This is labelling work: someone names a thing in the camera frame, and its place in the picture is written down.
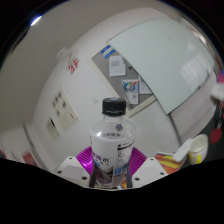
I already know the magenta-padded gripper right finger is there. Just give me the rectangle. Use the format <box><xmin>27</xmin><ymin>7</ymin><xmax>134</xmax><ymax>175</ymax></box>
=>
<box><xmin>128</xmin><ymin>147</ymin><xmax>169</xmax><ymax>188</ymax></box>

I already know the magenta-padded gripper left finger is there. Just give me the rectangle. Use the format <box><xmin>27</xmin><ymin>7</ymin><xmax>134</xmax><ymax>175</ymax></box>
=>
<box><xmin>54</xmin><ymin>146</ymin><xmax>96</xmax><ymax>188</ymax></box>

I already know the clear black-capped drink bottle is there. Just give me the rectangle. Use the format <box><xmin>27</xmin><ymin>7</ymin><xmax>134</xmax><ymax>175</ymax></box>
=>
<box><xmin>89</xmin><ymin>97</ymin><xmax>137</xmax><ymax>190</ymax></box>

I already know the small white flat case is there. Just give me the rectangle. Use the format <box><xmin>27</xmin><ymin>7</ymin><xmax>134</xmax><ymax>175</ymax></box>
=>
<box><xmin>173</xmin><ymin>138</ymin><xmax>195</xmax><ymax>163</ymax></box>

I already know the flat round red coaster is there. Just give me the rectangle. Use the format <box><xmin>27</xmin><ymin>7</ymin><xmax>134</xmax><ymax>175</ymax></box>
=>
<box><xmin>209</xmin><ymin>128</ymin><xmax>223</xmax><ymax>144</ymax></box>

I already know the sheet with colourful circle print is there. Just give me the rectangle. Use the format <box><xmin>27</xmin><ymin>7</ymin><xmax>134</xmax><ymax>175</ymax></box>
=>
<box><xmin>121</xmin><ymin>78</ymin><xmax>139</xmax><ymax>105</ymax></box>

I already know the white paper sheet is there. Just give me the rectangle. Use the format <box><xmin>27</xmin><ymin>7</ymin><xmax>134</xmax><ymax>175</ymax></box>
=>
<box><xmin>108</xmin><ymin>54</ymin><xmax>127</xmax><ymax>77</ymax></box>
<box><xmin>138</xmin><ymin>76</ymin><xmax>153</xmax><ymax>95</ymax></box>

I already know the grey framed notice board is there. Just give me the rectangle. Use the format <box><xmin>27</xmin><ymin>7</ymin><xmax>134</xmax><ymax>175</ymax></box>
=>
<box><xmin>91</xmin><ymin>44</ymin><xmax>158</xmax><ymax>118</ymax></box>

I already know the red floor number sign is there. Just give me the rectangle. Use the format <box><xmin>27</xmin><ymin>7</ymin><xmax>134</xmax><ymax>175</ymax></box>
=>
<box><xmin>68</xmin><ymin>57</ymin><xmax>80</xmax><ymax>75</ymax></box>

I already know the whiteboard on stand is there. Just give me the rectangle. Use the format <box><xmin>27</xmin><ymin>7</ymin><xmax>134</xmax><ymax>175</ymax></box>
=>
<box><xmin>107</xmin><ymin>18</ymin><xmax>216</xmax><ymax>116</ymax></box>

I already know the white ceiling-edge fixture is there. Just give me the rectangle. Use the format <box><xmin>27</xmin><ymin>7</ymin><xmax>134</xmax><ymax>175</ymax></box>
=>
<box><xmin>57</xmin><ymin>47</ymin><xmax>71</xmax><ymax>59</ymax></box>

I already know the blue header strip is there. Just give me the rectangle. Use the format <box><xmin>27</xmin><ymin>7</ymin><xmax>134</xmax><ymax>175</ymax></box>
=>
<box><xmin>99</xmin><ymin>45</ymin><xmax>116</xmax><ymax>59</ymax></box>

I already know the small white wall chart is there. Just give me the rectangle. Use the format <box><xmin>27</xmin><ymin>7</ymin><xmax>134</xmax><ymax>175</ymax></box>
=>
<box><xmin>45</xmin><ymin>116</ymin><xmax>61</xmax><ymax>141</ymax></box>

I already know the white mug with yellow handle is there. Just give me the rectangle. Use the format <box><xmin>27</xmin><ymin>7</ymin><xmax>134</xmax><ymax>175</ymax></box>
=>
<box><xmin>188</xmin><ymin>134</ymin><xmax>209</xmax><ymax>165</ymax></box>

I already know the large white wall chart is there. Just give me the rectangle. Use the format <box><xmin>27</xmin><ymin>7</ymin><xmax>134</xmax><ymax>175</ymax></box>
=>
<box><xmin>51</xmin><ymin>88</ymin><xmax>79</xmax><ymax>132</ymax></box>

